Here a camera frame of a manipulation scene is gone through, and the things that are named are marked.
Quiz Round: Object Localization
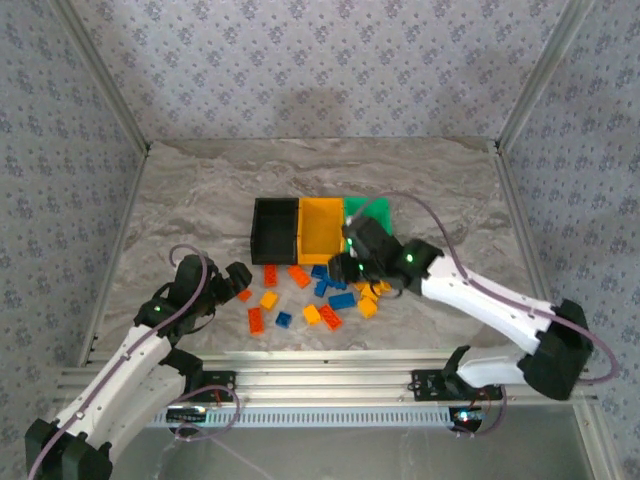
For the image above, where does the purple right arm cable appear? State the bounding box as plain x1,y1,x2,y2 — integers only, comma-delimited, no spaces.
349,191,621,386

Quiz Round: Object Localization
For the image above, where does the yellow plastic bin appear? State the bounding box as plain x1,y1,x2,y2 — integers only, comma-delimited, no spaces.
298,197,347,266

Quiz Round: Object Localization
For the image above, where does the left circuit board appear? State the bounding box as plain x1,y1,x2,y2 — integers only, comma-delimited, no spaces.
166,406,209,425

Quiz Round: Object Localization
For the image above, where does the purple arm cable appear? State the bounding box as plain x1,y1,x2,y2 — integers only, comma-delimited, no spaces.
349,191,621,386
27,243,211,480

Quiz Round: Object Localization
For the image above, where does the aluminium side rail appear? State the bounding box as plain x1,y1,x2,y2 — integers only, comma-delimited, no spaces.
489,141,554,304
79,144,151,369

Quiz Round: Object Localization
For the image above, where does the grey slotted cable duct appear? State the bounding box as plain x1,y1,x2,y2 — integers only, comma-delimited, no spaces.
149,405,464,430

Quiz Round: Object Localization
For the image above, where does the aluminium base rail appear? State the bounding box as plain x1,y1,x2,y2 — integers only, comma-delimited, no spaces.
54,349,599,407

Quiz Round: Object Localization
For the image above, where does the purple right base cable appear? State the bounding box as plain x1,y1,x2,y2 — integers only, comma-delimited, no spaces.
453,374,509,440

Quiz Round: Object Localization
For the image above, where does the green plastic bin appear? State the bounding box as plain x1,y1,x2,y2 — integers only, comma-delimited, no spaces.
342,196,394,237

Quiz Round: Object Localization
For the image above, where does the circuit board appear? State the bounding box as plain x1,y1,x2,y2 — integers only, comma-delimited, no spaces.
448,405,494,432
166,406,209,425

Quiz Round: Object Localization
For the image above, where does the black plastic bin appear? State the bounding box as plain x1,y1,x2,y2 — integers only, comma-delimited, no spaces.
249,197,302,266

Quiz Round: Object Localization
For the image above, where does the right circuit board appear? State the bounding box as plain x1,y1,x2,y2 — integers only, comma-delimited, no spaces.
448,405,494,432

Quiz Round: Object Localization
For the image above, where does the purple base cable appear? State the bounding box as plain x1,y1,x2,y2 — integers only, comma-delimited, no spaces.
453,374,509,440
172,384,242,442

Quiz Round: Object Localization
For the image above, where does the aluminium frame post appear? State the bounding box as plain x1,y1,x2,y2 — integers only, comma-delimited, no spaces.
52,0,151,151
494,0,599,151

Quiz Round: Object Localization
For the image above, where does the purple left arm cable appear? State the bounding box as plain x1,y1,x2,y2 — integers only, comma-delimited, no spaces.
27,243,211,480

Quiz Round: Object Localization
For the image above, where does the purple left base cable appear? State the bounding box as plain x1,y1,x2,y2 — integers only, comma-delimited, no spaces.
172,384,242,442

